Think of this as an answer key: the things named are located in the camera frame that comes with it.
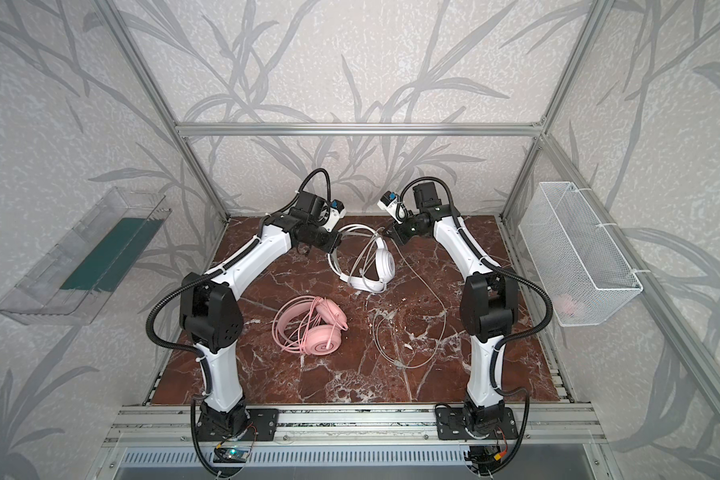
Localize white headphones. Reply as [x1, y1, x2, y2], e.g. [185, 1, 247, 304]
[327, 224, 395, 294]

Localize pink headphone cable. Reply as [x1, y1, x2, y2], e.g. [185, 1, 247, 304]
[272, 295, 331, 355]

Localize pink headphones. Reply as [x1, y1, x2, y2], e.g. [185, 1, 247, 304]
[271, 295, 348, 356]

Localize white headphone cable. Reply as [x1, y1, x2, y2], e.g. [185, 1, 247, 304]
[365, 239, 451, 370]

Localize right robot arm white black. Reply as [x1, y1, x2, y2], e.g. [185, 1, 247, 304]
[378, 176, 554, 436]

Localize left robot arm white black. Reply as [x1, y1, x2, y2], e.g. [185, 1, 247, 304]
[145, 192, 346, 430]

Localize pink item in basket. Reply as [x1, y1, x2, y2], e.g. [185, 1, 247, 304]
[553, 294, 584, 318]

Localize right wiring connector board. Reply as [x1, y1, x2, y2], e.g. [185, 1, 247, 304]
[465, 446, 512, 471]

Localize green circuit board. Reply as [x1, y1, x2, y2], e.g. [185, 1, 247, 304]
[214, 446, 250, 464]

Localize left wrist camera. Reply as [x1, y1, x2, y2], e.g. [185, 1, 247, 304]
[323, 200, 346, 232]

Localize white wire mesh basket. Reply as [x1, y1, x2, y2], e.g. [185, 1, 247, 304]
[519, 181, 643, 327]

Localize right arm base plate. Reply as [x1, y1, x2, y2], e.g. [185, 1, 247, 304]
[433, 404, 521, 441]

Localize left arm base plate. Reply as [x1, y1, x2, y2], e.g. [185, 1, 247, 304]
[195, 406, 279, 442]

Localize aluminium front rail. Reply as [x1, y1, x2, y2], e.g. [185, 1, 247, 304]
[103, 403, 607, 448]

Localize clear plastic wall bin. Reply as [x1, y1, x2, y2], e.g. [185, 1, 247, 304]
[0, 187, 171, 326]

